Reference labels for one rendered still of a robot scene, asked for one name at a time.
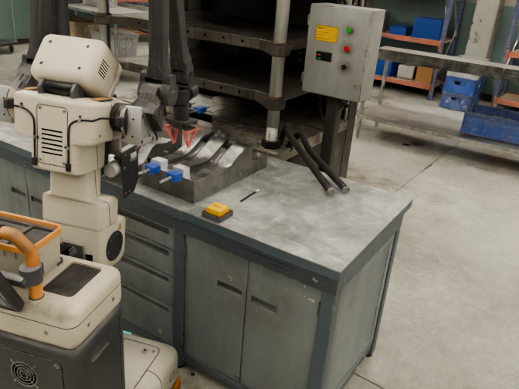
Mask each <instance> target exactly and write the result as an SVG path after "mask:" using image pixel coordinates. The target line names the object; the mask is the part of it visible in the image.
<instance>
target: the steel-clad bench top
mask: <svg viewBox="0 0 519 389"><path fill-rule="evenodd" d="M0 141H3V142H5V143H7V144H11V145H13V146H15V147H18V148H21V149H23V150H25V151H28V152H31V153H32V138H31V137H30V136H26V135H22V134H20V133H18V132H17V131H16V130H15V123H7V122H2V121H0ZM321 173H322V175H323V176H324V177H325V178H326V179H327V181H328V182H329V184H330V185H331V187H332V188H333V189H334V193H333V194H332V195H329V194H328V193H327V192H326V191H325V190H324V188H323V187H322V185H321V184H320V182H319V181H318V180H317V179H316V177H315V176H314V174H313V173H312V171H311V170H310V168H308V167H304V166H301V165H299V164H294V163H291V162H288V161H283V160H281V159H278V158H275V157H270V156H267V162H266V167H265V168H264V169H262V170H260V171H257V172H256V173H254V174H251V175H250V176H248V177H246V178H243V179H242V180H240V181H237V182H236V183H234V184H231V185H230V186H228V187H226V188H223V189H222V190H220V191H217V192H216V193H214V194H211V195H209V196H208V197H206V198H204V199H202V200H201V201H198V202H196V203H194V204H192V203H191V202H188V201H185V200H182V199H180V198H176V197H174V196H172V195H169V194H166V193H164V192H162V191H158V190H156V189H153V188H150V187H148V186H145V185H143V184H142V176H141V177H140V178H138V180H137V184H136V187H135V189H134V193H135V194H138V195H141V196H144V197H146V198H149V199H151V200H153V201H157V202H159V203H162V204H163V205H167V206H169V207H171V208H175V209H177V210H179V211H183V212H184V213H187V214H189V215H193V216H195V217H197V218H200V219H202V220H205V221H207V222H211V223H212V224H215V225H218V226H220V227H223V228H226V229H228V230H230V231H233V232H236V233H238V234H240V235H244V236H246V237H248V238H251V239H254V240H257V241H258V242H262V243H264V244H266V245H269V246H272V247H274V248H276V249H279V250H282V251H284V252H288V253H290V254H292V255H295V256H297V257H300V258H302V259H306V260H307V261H310V262H313V263H315V264H318V265H319V266H323V267H325V268H328V269H331V270H333V271H335V272H339V273H341V272H342V271H343V270H344V269H345V268H346V267H347V266H348V265H349V264H350V263H351V262H352V261H353V260H354V259H355V258H356V257H357V256H358V255H359V254H360V253H361V251H362V250H363V249H364V248H365V247H366V246H367V245H368V244H369V243H370V242H371V241H372V240H373V239H374V238H375V237H376V236H377V235H378V234H379V233H380V232H381V231H382V230H383V229H384V228H385V227H386V226H387V225H388V224H389V223H390V222H391V221H392V220H393V219H394V218H395V217H396V216H397V215H398V214H399V213H400V212H401V211H402V210H403V209H404V208H405V207H406V206H407V205H408V204H409V203H410V202H411V201H412V200H413V198H410V197H406V196H404V195H401V194H396V193H393V192H390V191H386V190H383V189H380V188H375V187H372V186H370V185H366V184H362V183H359V182H357V181H352V180H348V179H346V178H341V177H339V178H340V179H341V180H342V181H343V182H344V183H345V184H346V185H347V186H348V187H349V188H350V191H349V192H348V193H344V192H343V191H342V190H341V189H340V188H339V187H338V186H337V185H336V184H335V183H334V182H333V181H332V180H331V179H330V178H329V176H328V175H327V174H326V173H325V172H322V171H321ZM257 189H260V191H258V192H257V193H255V194H253V195H252V196H250V197H249V198H247V199H246V200H244V201H242V202H241V201H240V200H242V199H243V198H245V197H246V196H247V195H250V194H251V193H253V192H254V191H255V190H257ZM215 202H218V203H221V204H224V205H227V206H229V209H231V210H233V216H231V217H230V218H227V219H226V220H225V221H223V222H221V223H218V222H214V221H212V220H210V219H207V218H204V217H202V211H204V210H206V207H207V206H209V205H211V204H213V203H215Z"/></svg>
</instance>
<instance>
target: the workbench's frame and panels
mask: <svg viewBox="0 0 519 389"><path fill-rule="evenodd" d="M47 191H50V171H46V170H42V169H38V168H35V167H33V166H32V153H31V152H28V151H25V150H23V149H21V148H18V147H15V146H13V145H11V144H7V143H5V142H3V141H0V211H5V212H8V213H12V214H16V215H22V216H26V217H30V218H36V219H39V220H43V216H42V196H43V194H44V193H45V192H47ZM100 193H102V194H106V195H113V196H115V197H116V198H117V200H118V208H117V215H121V216H124V217H125V221H126V222H125V241H124V254H123V255H122V257H121V259H120V260H119V261H118V262H117V263H115V264H114V265H113V267H114V268H116V269H118V271H119V272H120V284H121V300H120V302H119V304H120V306H121V309H122V320H123V327H125V328H127V329H129V330H130V331H132V332H134V333H136V334H137V335H139V336H141V337H143V338H146V339H149V340H154V341H158V342H161V343H166V344H169V345H171V346H173V347H174V348H175V349H176V351H177V353H178V368H183V367H184V366H185V365H186V363H188V364H191V365H192V366H193V367H196V368H198V369H199V370H201V371H203V372H204V373H206V374H208V375H209V376H211V377H214V378H215V379H216V380H218V381H220V382H222V383H224V384H226V385H227V386H229V387H231V388H232V389H343V388H344V387H345V385H346V384H347V382H348V381H349V380H350V378H351V377H352V375H353V374H354V372H355V371H356V370H357V369H358V367H359V365H360V364H361V362H362V361H363V360H364V358H365V357H371V356H372V354H373V352H374V351H375V345H376V341H377V337H378V331H379V327H380V322H381V319H382V312H383V309H384V305H385V297H386V294H387V290H388V284H389V280H390V275H391V272H392V265H393V261H394V258H395V250H396V247H397V243H398V239H399V233H400V228H401V226H402V219H403V215H404V214H405V213H406V212H407V211H408V210H409V209H410V208H411V207H412V201H411V202H410V203H409V204H408V205H407V206H406V207H405V208H404V209H403V210H402V211H401V212H400V213H399V214H398V215H397V216H396V217H395V218H394V219H393V220H392V221H391V222H390V223H389V224H388V225H387V226H386V227H385V228H384V229H383V230H382V231H381V232H380V233H379V234H378V235H377V236H376V237H375V238H374V239H373V240H372V241H371V242H370V243H369V244H368V245H367V246H366V247H365V248H364V249H363V250H362V251H361V253H360V254H359V255H358V256H357V257H356V258H355V259H354V260H353V261H352V262H351V263H350V264H349V265H348V266H347V267H346V268H345V269H344V270H343V271H342V272H341V273H339V272H335V271H333V270H331V269H328V268H325V267H323V266H319V265H318V264H315V263H313V262H310V261H307V260H306V259H302V258H300V257H297V256H295V255H292V254H290V253H288V252H284V251H282V250H279V249H276V248H274V247H272V246H269V245H266V244H264V243H262V242H258V241H257V240H254V239H251V238H248V237H246V236H244V235H240V234H238V233H236V232H233V231H230V230H228V229H226V228H223V227H220V226H218V225H215V224H212V223H211V222H207V221H205V220H202V219H200V218H197V217H195V216H193V215H189V214H187V213H184V212H183V211H179V210H177V209H175V208H171V207H169V206H167V205H163V204H162V203H159V202H157V201H153V200H151V199H149V198H146V197H144V196H141V195H139V194H135V193H134V192H132V193H131V194H129V195H128V196H127V197H126V198H125V199H123V193H122V188H120V187H118V186H116V185H113V184H110V183H108V182H106V181H102V180H100Z"/></svg>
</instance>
